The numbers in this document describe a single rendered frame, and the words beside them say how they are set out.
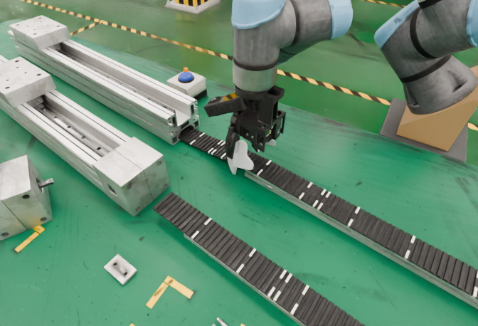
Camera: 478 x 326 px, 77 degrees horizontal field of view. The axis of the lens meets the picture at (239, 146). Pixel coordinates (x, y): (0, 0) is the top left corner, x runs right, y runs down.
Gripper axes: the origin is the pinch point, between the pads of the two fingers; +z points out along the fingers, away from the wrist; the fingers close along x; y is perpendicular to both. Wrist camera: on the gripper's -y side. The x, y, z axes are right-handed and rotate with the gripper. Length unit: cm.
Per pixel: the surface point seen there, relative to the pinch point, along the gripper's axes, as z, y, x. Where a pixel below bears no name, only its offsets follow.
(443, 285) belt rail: 2.0, 42.0, -1.9
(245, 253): -0.3, 13.8, -18.2
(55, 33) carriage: -8, -75, 1
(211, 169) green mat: 3.2, -5.5, -4.9
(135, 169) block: -6.3, -10.5, -19.8
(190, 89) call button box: -2.2, -26.3, 10.7
